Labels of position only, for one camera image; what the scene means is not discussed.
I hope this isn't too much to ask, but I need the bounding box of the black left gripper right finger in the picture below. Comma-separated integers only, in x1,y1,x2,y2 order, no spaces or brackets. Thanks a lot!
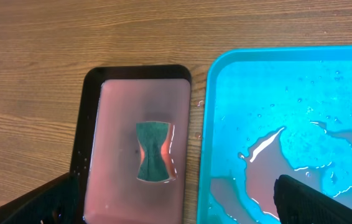
274,174,352,224

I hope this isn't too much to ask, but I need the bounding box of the green orange sponge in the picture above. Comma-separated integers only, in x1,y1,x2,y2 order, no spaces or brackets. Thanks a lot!
136,121,177,182

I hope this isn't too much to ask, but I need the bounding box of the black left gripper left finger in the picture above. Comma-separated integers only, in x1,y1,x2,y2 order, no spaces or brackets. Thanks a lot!
0,173,79,224

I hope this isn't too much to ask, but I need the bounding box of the teal plastic tray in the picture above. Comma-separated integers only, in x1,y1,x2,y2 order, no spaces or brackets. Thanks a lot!
197,46,352,223

